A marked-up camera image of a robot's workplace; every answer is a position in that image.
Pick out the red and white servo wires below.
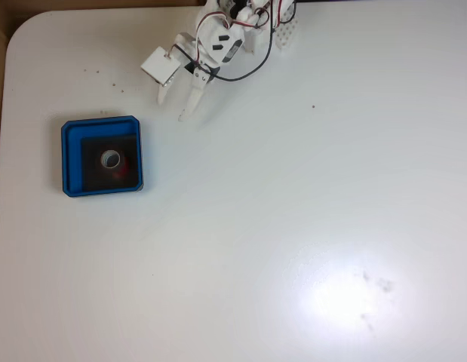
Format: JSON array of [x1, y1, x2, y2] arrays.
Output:
[[192, 0, 295, 66]]

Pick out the red double-sided tape roll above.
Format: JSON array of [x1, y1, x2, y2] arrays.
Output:
[[98, 148, 133, 181]]

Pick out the blue square box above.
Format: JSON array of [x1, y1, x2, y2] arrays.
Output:
[[60, 114, 144, 198]]

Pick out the white perforated base plate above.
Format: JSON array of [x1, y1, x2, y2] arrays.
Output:
[[274, 7, 300, 52]]

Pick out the white square camera box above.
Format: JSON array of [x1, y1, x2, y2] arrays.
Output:
[[140, 45, 182, 88]]

